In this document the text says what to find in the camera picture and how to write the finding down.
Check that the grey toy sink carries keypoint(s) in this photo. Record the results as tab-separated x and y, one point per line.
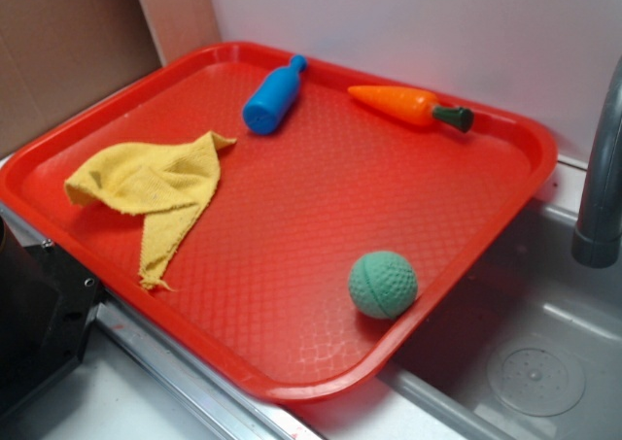
526	346

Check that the green textured ball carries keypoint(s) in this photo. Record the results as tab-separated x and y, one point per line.
382	285

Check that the red plastic tray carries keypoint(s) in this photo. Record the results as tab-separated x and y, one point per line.
259	287

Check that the yellow cloth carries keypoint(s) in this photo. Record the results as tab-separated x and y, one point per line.
168	186

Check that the orange toy carrot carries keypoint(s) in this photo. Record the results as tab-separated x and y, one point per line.
412	105

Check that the grey faucet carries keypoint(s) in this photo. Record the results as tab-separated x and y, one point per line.
596	240

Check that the brown cardboard panel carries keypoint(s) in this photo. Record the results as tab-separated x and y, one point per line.
58	57

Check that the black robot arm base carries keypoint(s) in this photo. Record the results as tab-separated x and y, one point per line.
48	302

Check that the blue toy bottle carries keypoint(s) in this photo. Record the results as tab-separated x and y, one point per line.
269	104

